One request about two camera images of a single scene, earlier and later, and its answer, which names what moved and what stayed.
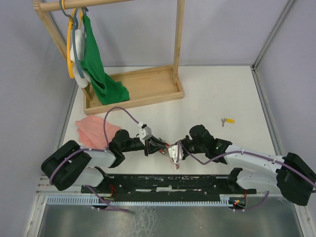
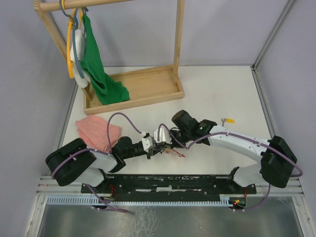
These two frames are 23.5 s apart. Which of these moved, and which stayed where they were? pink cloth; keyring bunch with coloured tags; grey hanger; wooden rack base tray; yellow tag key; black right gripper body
Moved: black right gripper body; keyring bunch with coloured tags
Stayed: wooden rack base tray; yellow tag key; pink cloth; grey hanger
